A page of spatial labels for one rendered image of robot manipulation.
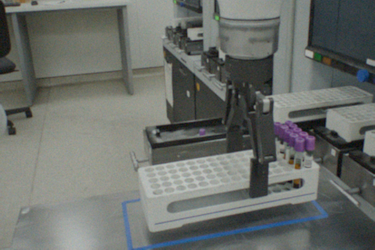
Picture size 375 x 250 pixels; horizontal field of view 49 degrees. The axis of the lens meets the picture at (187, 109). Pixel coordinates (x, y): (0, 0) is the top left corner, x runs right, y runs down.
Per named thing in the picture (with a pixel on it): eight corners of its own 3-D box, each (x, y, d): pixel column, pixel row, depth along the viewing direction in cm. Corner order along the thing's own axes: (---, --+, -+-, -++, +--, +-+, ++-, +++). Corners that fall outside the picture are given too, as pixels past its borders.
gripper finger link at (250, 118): (259, 91, 66) (263, 89, 65) (273, 159, 64) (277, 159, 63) (237, 94, 65) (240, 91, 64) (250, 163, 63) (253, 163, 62)
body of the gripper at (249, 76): (217, 49, 66) (217, 103, 70) (236, 61, 59) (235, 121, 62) (259, 46, 68) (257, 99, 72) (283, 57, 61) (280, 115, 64)
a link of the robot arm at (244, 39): (232, 22, 56) (232, 65, 58) (292, 18, 59) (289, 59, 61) (211, 14, 65) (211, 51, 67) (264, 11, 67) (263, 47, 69)
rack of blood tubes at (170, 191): (290, 172, 80) (292, 143, 78) (318, 198, 71) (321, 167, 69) (139, 198, 73) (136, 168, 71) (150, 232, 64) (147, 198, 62)
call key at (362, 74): (360, 80, 96) (361, 67, 95) (369, 83, 93) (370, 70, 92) (356, 80, 96) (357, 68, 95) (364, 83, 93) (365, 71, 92)
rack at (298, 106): (350, 104, 127) (352, 85, 124) (371, 115, 117) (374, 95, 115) (261, 116, 120) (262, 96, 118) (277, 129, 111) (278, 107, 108)
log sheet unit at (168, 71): (166, 99, 308) (163, 52, 295) (174, 111, 283) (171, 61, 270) (162, 99, 307) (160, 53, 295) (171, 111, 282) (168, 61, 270)
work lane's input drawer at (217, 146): (354, 121, 131) (357, 95, 128) (384, 138, 119) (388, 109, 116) (129, 154, 115) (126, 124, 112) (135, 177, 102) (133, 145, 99)
